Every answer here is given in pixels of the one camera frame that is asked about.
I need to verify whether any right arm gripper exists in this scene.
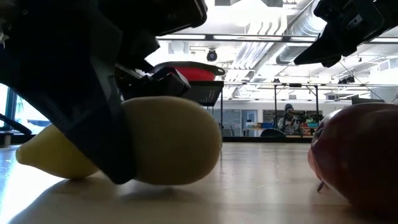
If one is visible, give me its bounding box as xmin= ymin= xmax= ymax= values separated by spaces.
xmin=294 ymin=0 xmax=398 ymax=68

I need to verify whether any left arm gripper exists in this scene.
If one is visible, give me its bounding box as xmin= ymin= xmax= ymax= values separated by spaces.
xmin=99 ymin=0 xmax=208 ymax=101

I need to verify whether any red collapsible colander grey rim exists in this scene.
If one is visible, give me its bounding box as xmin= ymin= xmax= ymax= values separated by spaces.
xmin=154 ymin=61 xmax=226 ymax=82

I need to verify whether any yellow-green plastic mango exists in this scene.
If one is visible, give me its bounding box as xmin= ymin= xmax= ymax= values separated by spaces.
xmin=121 ymin=95 xmax=222 ymax=186

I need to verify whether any black perforated metal shelf rack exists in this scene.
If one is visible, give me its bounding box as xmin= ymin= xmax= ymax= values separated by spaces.
xmin=183 ymin=80 xmax=224 ymax=144

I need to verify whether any dark background monitor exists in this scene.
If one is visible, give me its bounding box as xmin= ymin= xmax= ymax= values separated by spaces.
xmin=351 ymin=96 xmax=386 ymax=106

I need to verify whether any long ceiling light strip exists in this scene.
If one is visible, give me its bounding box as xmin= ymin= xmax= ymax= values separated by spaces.
xmin=155 ymin=33 xmax=318 ymax=44

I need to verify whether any person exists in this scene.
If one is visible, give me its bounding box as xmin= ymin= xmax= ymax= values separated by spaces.
xmin=277 ymin=103 xmax=301 ymax=135

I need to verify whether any yellow plastic lemon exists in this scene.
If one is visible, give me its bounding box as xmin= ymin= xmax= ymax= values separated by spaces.
xmin=16 ymin=123 xmax=100 ymax=180

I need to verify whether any black chair back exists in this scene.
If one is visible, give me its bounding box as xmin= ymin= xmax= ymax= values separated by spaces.
xmin=260 ymin=128 xmax=287 ymax=138

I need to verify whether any dark red plastic apple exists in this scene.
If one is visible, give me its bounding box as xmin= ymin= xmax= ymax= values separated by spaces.
xmin=307 ymin=103 xmax=398 ymax=216

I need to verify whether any small orange plastic pear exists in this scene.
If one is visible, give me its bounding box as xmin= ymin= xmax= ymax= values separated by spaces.
xmin=307 ymin=151 xmax=326 ymax=193

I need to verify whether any silver ventilation duct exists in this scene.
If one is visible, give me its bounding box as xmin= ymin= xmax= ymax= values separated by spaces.
xmin=275 ymin=0 xmax=330 ymax=65

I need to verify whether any black metal frame table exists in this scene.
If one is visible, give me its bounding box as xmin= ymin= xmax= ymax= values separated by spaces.
xmin=273 ymin=83 xmax=320 ymax=125

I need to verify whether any black aluminium rig frame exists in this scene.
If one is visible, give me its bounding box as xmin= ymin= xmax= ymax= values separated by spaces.
xmin=223 ymin=136 xmax=313 ymax=143

